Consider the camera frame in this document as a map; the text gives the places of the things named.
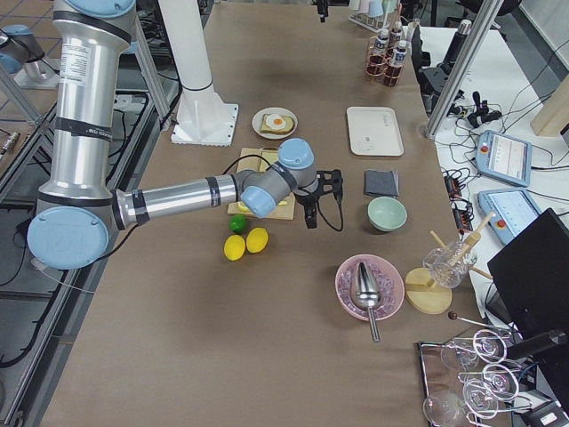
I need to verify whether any wine glass rack tray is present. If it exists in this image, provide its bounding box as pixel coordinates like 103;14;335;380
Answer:
417;327;538;426

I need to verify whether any fried egg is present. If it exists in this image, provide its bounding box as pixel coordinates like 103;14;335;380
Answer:
264;114;287;131

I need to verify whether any blue teach pendant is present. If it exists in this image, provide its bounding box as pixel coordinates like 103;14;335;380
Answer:
475;131;533;187
477;188;541;245

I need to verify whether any green lime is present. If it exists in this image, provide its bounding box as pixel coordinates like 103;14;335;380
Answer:
229;213;248;235

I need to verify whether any yellow lemon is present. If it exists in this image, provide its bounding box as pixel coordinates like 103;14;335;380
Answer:
223;235;246;262
245;227;269;254

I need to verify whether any half lemon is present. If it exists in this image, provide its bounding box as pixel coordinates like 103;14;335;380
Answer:
237;201;250;212

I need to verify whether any tea bottle two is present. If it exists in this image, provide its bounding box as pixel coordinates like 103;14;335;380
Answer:
387;20;403;57

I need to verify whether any steel ice scoop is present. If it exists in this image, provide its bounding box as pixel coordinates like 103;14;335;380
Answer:
350;262;381;343

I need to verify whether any blue teach pendant far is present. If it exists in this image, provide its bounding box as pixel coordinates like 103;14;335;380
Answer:
475;131;533;187

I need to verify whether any blue teach pendant near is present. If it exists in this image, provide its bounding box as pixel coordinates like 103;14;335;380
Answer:
477;188;541;245

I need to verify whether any grey folded cloth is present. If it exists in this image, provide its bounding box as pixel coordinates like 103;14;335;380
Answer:
364;170;399;197

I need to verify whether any glass mug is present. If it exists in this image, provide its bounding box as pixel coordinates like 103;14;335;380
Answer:
423;241;477;289

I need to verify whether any yellow lemon left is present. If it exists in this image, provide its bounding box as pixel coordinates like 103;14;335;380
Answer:
223;235;246;262

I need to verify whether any copper wire bottle rack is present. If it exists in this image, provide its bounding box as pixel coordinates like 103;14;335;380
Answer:
365;16;407;87

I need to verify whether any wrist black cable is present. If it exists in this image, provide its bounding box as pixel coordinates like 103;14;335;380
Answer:
221;153;345;232

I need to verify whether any mint green bowl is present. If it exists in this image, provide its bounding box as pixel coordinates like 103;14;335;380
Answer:
367;197;407;232

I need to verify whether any aluminium frame post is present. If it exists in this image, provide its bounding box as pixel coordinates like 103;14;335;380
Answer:
425;0;503;141

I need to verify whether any white round plate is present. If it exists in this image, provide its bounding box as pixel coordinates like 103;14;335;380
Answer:
252;107;298;140

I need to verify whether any bread slice under egg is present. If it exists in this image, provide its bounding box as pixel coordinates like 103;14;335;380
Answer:
260;113;295;135

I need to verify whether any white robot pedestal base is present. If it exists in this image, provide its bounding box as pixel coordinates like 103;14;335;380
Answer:
159;0;238;147

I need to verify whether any black laptop monitor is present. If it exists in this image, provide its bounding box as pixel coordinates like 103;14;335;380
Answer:
488;208;568;338

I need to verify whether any pink bowl with ice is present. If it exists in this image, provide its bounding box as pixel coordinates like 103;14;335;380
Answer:
335;254;405;321

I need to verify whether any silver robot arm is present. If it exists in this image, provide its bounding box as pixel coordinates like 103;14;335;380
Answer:
27;1;342;270

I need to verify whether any tea bottle three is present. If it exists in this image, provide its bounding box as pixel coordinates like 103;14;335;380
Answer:
382;40;407;87

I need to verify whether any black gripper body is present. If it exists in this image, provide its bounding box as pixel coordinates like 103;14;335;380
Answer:
296;169;343;216

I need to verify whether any cream rabbit tray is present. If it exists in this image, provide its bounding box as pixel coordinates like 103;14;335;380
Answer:
347;107;404;157

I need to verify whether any wooden cutting board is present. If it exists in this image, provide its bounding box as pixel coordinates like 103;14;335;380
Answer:
227;148;295;221

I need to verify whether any yellow lemon right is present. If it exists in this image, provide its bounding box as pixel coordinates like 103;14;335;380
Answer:
245;227;269;254

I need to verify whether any bread slice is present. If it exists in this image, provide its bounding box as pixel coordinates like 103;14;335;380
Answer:
259;149;278;172
260;113;295;135

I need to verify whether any tea bottle one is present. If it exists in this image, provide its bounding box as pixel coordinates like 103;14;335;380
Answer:
366;28;389;77

